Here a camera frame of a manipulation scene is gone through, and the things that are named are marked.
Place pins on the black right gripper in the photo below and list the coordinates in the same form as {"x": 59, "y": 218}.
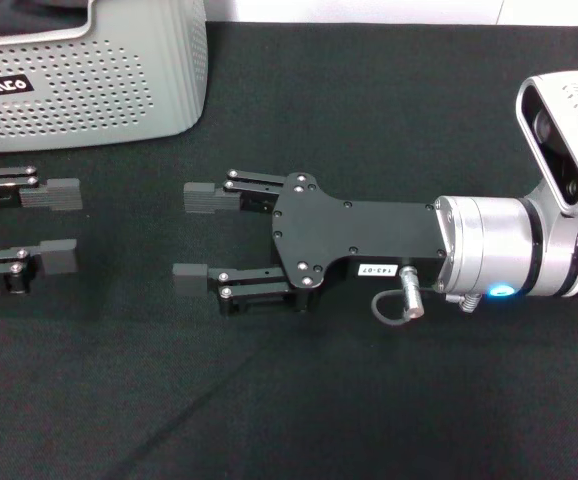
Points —
{"x": 349, "y": 230}

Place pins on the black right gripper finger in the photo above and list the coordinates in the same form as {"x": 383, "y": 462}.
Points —
{"x": 189, "y": 279}
{"x": 51, "y": 194}
{"x": 59, "y": 257}

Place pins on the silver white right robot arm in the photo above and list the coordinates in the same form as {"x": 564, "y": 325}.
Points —
{"x": 499, "y": 245}

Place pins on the grey perforated storage box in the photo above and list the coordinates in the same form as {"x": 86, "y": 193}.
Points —
{"x": 94, "y": 100}

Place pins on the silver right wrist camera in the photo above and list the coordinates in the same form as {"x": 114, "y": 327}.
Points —
{"x": 554, "y": 145}

